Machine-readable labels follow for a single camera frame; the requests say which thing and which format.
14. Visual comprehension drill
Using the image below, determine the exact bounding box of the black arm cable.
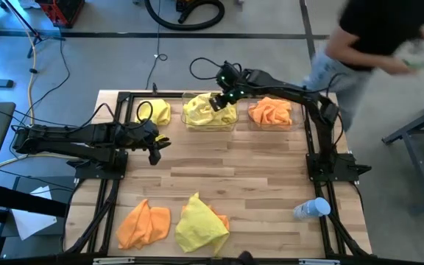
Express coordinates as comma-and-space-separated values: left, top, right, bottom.
188, 57, 225, 81
135, 99, 155, 124

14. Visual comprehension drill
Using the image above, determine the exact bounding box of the black tripod stand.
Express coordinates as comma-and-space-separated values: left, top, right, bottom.
0, 0, 66, 59

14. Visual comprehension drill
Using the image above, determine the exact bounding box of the clear plastic cup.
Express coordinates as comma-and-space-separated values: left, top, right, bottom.
292, 197, 332, 221

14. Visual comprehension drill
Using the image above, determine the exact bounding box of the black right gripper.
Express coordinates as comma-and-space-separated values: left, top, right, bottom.
208, 78, 249, 113

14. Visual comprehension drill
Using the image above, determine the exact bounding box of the person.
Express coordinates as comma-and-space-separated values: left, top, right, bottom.
302, 0, 424, 132

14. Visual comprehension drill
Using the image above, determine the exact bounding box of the black vacuum hose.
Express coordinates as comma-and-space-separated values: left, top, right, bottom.
144, 0, 226, 32

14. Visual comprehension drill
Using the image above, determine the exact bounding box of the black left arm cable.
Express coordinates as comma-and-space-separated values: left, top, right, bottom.
135, 99, 155, 124

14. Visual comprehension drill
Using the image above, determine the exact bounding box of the black floor cable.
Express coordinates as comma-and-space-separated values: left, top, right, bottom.
144, 0, 169, 91

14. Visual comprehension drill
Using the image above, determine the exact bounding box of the clear plastic basket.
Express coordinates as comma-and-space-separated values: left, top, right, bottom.
180, 91, 241, 133
247, 94, 305, 133

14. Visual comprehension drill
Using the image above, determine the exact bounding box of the silver frame bracket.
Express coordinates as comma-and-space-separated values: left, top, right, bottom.
93, 257, 135, 265
299, 258, 341, 265

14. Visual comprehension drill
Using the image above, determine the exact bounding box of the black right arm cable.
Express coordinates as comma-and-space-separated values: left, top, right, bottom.
188, 57, 225, 81

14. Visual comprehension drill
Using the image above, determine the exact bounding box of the yellow microfiber towel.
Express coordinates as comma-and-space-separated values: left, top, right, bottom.
174, 191, 230, 257
134, 98, 172, 127
182, 91, 239, 128

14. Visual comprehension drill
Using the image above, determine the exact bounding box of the white paper sheet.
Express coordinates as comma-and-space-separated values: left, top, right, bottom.
11, 185, 58, 241

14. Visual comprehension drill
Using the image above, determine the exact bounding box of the red equipment box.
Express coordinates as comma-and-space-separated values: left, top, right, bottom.
35, 0, 86, 29

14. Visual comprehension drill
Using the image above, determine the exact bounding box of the grey metal table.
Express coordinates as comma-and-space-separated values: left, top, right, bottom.
381, 93, 424, 214

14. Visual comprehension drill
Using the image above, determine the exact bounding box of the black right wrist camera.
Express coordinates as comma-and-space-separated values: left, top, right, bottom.
215, 62, 242, 88

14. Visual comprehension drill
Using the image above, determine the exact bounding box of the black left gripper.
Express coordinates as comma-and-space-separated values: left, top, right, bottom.
114, 120, 172, 166

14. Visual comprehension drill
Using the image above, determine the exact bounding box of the black table frame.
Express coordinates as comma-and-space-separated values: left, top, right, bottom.
60, 90, 375, 265

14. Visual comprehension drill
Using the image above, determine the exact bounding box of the yellow extension cord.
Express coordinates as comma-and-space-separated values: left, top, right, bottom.
0, 9, 84, 170

